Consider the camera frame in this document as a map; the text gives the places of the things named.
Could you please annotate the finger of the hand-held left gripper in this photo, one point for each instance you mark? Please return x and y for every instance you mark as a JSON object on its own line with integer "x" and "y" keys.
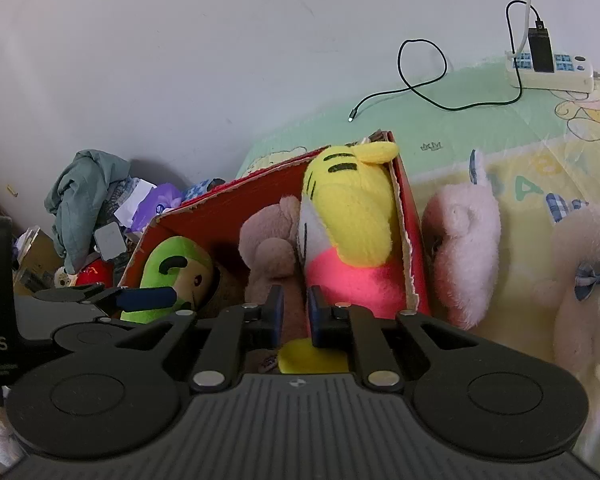
{"x": 145, "y": 298}

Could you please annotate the black charger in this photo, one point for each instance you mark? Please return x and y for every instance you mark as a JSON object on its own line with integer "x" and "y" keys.
{"x": 541, "y": 47}

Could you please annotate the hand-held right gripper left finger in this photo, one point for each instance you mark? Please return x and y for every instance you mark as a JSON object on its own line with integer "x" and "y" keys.
{"x": 277, "y": 310}

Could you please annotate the small grey device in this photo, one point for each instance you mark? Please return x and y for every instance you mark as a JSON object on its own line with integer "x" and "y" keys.
{"x": 110, "y": 241}

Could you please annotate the pale pink plush toy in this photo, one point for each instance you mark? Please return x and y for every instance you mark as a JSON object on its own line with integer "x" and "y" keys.
{"x": 462, "y": 250}

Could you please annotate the yellow tiger plush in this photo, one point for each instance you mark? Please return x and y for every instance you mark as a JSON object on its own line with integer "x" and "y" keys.
{"x": 350, "y": 220}

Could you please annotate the pink bear plush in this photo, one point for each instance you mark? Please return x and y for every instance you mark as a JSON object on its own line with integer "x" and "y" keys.
{"x": 267, "y": 245}

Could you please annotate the grey-green cloth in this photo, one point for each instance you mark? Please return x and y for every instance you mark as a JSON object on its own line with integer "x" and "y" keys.
{"x": 80, "y": 195}

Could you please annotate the purple tissue pack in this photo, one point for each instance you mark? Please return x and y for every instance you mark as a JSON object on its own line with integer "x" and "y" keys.
{"x": 155, "y": 205}

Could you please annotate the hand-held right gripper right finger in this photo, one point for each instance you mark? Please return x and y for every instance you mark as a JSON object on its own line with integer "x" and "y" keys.
{"x": 316, "y": 320}

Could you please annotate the red cardboard box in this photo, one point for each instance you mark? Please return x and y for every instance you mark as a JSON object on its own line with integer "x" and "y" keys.
{"x": 215, "y": 220}

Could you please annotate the blue checkered cloth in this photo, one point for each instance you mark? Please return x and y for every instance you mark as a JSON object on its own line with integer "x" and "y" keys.
{"x": 200, "y": 190}

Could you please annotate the brown cardboard box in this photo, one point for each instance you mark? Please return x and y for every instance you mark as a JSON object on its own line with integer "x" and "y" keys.
{"x": 35, "y": 260}

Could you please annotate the white paper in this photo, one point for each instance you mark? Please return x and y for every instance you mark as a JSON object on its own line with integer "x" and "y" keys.
{"x": 132, "y": 200}

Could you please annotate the white power strip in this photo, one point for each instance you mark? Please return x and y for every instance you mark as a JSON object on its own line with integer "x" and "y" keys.
{"x": 575, "y": 77}

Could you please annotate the green plush toy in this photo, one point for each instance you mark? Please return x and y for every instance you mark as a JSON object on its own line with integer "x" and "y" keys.
{"x": 180, "y": 270}

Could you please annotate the printed bed sheet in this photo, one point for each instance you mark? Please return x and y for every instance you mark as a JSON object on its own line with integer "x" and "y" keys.
{"x": 480, "y": 125}

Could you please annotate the white bunny plush blue bow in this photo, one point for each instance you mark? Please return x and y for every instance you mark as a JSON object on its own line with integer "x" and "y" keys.
{"x": 587, "y": 245}

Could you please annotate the red round item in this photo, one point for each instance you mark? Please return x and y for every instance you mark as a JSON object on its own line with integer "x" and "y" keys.
{"x": 94, "y": 275}

